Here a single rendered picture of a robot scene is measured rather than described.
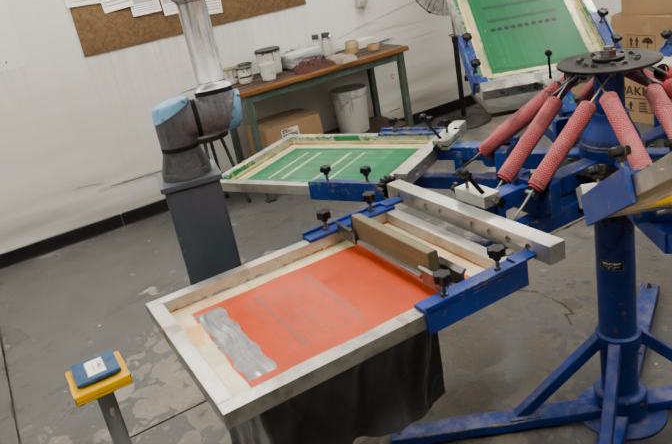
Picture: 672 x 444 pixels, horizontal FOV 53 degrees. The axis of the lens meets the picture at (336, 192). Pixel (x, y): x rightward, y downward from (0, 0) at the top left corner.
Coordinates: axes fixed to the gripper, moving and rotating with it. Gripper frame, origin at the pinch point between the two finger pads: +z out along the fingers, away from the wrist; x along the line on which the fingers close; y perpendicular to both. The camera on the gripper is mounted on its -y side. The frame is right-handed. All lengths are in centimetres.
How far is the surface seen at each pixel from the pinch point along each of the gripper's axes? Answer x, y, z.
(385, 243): 37, 64, 6
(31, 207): -264, 276, -124
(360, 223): 25, 67, 4
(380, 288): 48, 68, 0
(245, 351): 56, 67, -37
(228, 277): 24, 77, -33
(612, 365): 58, 128, 87
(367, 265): 36, 73, 2
